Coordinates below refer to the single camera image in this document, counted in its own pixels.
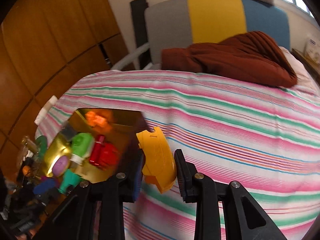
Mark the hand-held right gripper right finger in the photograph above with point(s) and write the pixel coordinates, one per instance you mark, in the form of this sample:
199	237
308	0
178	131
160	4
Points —
180	177

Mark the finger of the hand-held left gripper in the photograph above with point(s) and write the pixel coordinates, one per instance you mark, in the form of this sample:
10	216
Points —
44	187

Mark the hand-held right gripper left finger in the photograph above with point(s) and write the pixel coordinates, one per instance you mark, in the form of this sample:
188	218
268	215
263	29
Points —
136	180

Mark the yellow plastic piece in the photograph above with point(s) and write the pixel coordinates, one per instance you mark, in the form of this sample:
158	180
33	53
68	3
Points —
157	155

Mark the red block toy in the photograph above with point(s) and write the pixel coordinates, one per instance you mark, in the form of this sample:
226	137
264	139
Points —
110	155

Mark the gold tin box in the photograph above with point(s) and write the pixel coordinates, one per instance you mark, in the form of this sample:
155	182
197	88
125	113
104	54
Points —
56	147

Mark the green and white plug toy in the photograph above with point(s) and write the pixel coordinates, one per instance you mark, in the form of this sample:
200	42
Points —
81	143

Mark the orange fruit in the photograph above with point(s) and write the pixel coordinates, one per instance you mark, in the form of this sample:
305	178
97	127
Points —
26	171

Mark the teal toy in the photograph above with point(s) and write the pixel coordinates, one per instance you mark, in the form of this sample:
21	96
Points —
68	181

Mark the lilac round toy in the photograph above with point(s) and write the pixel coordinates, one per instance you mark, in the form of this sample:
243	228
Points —
61	165

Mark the clear plastic jar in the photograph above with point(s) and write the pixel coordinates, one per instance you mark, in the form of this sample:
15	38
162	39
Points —
26	150

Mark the red cylinder toy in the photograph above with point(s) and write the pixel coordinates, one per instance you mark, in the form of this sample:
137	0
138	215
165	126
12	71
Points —
97	152

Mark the striped blanket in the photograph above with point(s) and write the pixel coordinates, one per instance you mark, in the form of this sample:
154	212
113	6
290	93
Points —
225	130

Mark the orange spiky toy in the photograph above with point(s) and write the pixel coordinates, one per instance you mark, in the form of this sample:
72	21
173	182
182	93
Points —
96	120

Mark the stack of paper cups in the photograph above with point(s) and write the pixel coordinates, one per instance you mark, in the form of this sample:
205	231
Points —
46	110

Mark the white chair tube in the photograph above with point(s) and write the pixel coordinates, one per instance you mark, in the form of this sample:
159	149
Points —
130	56

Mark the brown quilt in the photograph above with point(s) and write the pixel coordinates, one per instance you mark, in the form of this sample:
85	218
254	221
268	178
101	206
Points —
237	57

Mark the wooden wardrobe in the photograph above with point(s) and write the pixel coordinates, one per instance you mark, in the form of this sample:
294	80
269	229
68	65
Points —
50	30

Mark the pale pink bed sheet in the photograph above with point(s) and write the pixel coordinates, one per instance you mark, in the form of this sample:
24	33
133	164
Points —
297	66

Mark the grey yellow blue headboard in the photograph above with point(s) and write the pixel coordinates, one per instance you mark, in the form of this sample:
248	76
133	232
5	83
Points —
212	17

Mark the wooden nightstand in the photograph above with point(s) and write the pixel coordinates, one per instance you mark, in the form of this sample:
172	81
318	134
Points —
307	62

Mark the white box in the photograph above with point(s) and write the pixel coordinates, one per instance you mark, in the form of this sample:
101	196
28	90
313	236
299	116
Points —
312	47

